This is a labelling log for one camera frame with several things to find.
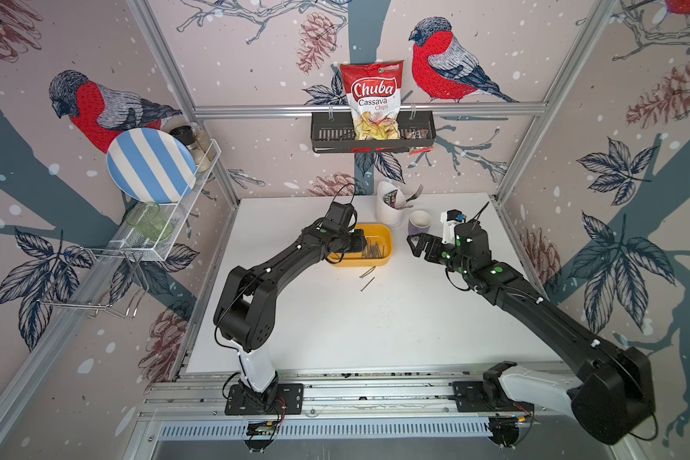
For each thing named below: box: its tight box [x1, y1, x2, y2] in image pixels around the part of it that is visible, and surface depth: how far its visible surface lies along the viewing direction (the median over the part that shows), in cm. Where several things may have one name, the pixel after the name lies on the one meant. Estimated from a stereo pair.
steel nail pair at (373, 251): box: [362, 238, 386, 260], surface depth 106 cm
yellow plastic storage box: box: [327, 223, 393, 269], surface depth 106 cm
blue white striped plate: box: [106, 126, 198, 206], surface depth 74 cm
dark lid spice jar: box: [168, 124, 212, 173], surface depth 84 cm
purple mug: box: [407, 209, 433, 236], surface depth 103 cm
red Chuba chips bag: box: [339, 60, 404, 141], surface depth 83 cm
